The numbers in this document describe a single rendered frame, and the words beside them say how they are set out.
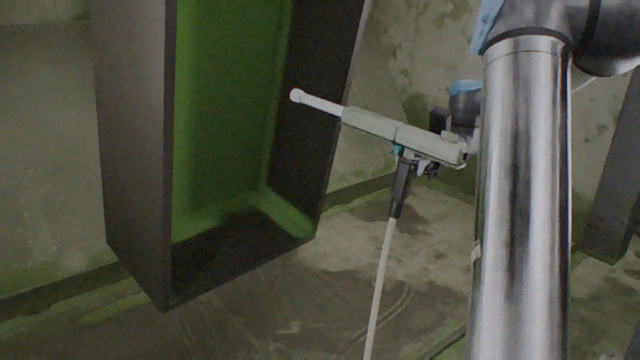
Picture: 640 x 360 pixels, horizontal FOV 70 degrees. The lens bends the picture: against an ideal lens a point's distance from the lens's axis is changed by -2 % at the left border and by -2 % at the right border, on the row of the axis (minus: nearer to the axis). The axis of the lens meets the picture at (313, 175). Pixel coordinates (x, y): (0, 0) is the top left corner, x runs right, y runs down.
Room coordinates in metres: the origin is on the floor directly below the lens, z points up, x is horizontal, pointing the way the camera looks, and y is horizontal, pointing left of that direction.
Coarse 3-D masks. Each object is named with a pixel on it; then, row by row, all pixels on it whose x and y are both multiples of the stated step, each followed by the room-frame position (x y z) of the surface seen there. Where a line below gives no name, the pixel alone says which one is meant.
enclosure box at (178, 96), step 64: (128, 0) 0.98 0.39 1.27; (192, 0) 1.33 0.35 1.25; (256, 0) 1.49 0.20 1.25; (320, 0) 1.44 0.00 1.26; (128, 64) 1.01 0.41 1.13; (192, 64) 1.36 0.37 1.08; (256, 64) 1.54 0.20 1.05; (320, 64) 1.44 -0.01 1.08; (128, 128) 1.04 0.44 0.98; (192, 128) 1.40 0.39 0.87; (256, 128) 1.61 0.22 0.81; (320, 128) 1.43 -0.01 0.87; (128, 192) 1.08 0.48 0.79; (192, 192) 1.45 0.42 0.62; (256, 192) 1.65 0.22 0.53; (320, 192) 1.42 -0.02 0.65; (128, 256) 1.12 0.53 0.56; (192, 256) 1.24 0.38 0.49; (256, 256) 1.29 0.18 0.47
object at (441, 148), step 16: (304, 96) 1.16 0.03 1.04; (336, 112) 1.09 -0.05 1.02; (352, 112) 1.04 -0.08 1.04; (368, 112) 1.04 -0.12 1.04; (352, 128) 1.04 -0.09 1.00; (368, 128) 1.01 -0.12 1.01; (384, 128) 0.98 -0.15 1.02; (400, 128) 0.96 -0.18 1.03; (416, 128) 0.96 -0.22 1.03; (400, 144) 0.95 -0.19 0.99; (416, 144) 0.93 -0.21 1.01; (432, 144) 0.90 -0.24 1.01; (448, 144) 0.89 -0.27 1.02; (464, 144) 0.90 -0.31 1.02; (400, 160) 0.95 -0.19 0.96; (448, 160) 0.88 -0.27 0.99; (400, 176) 0.94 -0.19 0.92; (400, 192) 0.94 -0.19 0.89; (400, 208) 0.94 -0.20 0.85
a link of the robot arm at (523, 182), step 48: (528, 0) 0.65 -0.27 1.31; (576, 0) 0.65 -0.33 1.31; (480, 48) 0.68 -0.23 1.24; (528, 48) 0.61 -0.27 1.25; (576, 48) 0.65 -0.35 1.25; (528, 96) 0.56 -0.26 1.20; (480, 144) 0.57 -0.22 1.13; (528, 144) 0.52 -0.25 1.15; (480, 192) 0.52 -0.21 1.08; (528, 192) 0.48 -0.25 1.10; (480, 240) 0.48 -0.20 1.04; (528, 240) 0.44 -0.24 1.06; (480, 288) 0.44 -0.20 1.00; (528, 288) 0.41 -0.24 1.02; (480, 336) 0.40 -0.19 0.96; (528, 336) 0.38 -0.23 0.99
